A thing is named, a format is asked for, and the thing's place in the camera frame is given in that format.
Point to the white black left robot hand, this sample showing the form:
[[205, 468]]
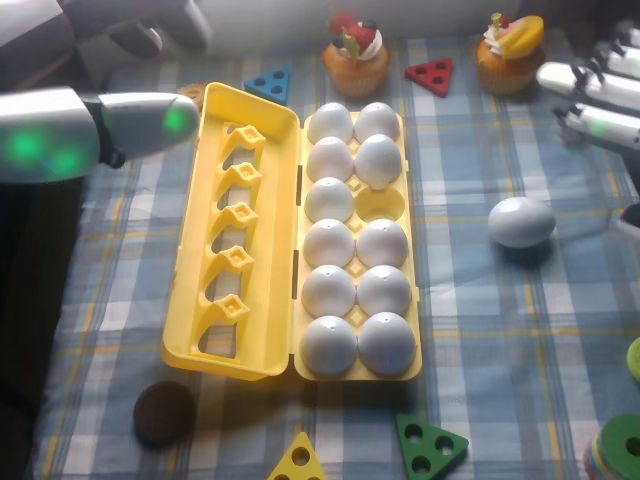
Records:
[[140, 125]]

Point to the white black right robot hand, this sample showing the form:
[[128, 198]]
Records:
[[590, 80]]

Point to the white toy egg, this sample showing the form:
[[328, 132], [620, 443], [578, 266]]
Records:
[[384, 291], [329, 346], [377, 121], [328, 291], [387, 345], [329, 243], [378, 160], [521, 222], [330, 122], [382, 243], [330, 159], [327, 200]]

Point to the yellow egg carton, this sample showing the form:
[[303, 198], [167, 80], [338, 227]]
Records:
[[260, 240]]

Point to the tan toy cookie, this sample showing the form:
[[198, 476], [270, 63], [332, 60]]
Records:
[[192, 90]]

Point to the toy cupcake with orange slice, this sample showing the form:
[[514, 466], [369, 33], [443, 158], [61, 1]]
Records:
[[505, 75]]

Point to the blue triangle block with holes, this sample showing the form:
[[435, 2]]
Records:
[[266, 87]]

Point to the red triangle block with holes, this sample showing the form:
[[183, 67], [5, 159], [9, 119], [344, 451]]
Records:
[[432, 75]]

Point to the toy cupcake with strawberries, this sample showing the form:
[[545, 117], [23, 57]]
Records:
[[356, 75]]

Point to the blue yellow plaid tablecloth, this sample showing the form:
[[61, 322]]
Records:
[[475, 325]]

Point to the dark chocolate toy cookie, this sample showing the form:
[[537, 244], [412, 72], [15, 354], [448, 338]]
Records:
[[164, 414]]

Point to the yellow triangle block with holes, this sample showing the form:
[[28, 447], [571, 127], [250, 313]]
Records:
[[302, 442]]

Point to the green triangle block with holes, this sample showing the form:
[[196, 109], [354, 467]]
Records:
[[431, 452]]

